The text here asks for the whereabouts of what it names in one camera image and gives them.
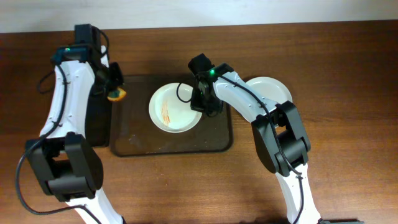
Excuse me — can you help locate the green and yellow sponge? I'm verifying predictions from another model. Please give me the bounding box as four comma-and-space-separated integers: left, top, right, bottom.
107, 87, 126, 102

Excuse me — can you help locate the white plate with sauce streak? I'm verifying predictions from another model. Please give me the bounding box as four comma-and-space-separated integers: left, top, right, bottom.
246, 77, 293, 104

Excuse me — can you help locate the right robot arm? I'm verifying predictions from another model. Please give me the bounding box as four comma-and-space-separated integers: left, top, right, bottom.
188, 54, 323, 224

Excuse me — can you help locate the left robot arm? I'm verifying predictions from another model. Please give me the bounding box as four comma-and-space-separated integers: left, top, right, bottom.
22, 24, 125, 223

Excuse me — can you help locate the black sponge tray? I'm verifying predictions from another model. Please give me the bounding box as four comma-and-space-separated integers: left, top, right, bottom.
85, 73, 112, 147

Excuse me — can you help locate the dark brown serving tray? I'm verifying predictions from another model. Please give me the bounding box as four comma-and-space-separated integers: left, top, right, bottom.
109, 73, 233, 157

